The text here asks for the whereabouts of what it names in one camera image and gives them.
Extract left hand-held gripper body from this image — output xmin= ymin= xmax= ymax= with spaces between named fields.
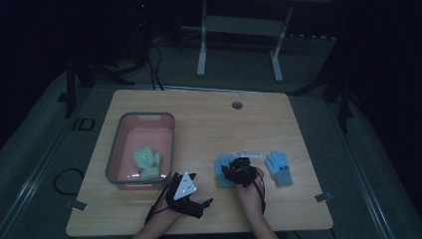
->
xmin=164 ymin=171 xmax=204 ymax=219

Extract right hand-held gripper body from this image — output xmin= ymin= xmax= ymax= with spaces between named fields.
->
xmin=228 ymin=149 xmax=264 ymax=188

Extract blue glove with grey cuff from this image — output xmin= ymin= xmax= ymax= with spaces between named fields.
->
xmin=264 ymin=150 xmax=295 ymax=188
xmin=213 ymin=153 xmax=241 ymax=190

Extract plain green glove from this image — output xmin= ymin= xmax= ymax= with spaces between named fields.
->
xmin=152 ymin=151 xmax=163 ymax=173

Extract green glove with bear print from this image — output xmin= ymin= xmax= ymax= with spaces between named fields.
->
xmin=132 ymin=145 xmax=162 ymax=182

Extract pink basin with grey rim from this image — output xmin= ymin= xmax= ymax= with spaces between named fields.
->
xmin=105 ymin=112 xmax=176 ymax=190

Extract person's right hand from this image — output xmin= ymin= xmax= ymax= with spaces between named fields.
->
xmin=235 ymin=166 xmax=267 ymax=214

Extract person's left hand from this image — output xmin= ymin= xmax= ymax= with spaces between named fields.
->
xmin=154 ymin=194 xmax=184 ymax=222

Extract grey tape piece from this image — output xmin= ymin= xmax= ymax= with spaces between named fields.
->
xmin=70 ymin=199 xmax=89 ymax=213
xmin=314 ymin=191 xmax=333 ymax=204

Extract black tripod stand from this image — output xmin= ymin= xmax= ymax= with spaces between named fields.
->
xmin=57 ymin=3 xmax=150 ymax=120
xmin=288 ymin=33 xmax=357 ymax=134

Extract power strip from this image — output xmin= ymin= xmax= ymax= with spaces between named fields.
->
xmin=288 ymin=32 xmax=336 ymax=42

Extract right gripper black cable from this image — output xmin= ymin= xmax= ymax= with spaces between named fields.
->
xmin=244 ymin=164 xmax=268 ymax=214

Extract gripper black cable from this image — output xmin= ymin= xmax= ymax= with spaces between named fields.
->
xmin=244 ymin=164 xmax=268 ymax=214
xmin=144 ymin=173 xmax=178 ymax=226

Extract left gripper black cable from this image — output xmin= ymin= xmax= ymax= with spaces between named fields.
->
xmin=144 ymin=173 xmax=178 ymax=226

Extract black cables on floor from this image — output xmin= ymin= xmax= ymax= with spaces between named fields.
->
xmin=146 ymin=43 xmax=165 ymax=92

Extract black cable loop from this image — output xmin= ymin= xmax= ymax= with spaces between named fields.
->
xmin=53 ymin=167 xmax=86 ymax=196

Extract white metal desk frame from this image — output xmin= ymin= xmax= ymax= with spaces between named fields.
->
xmin=180 ymin=0 xmax=295 ymax=84

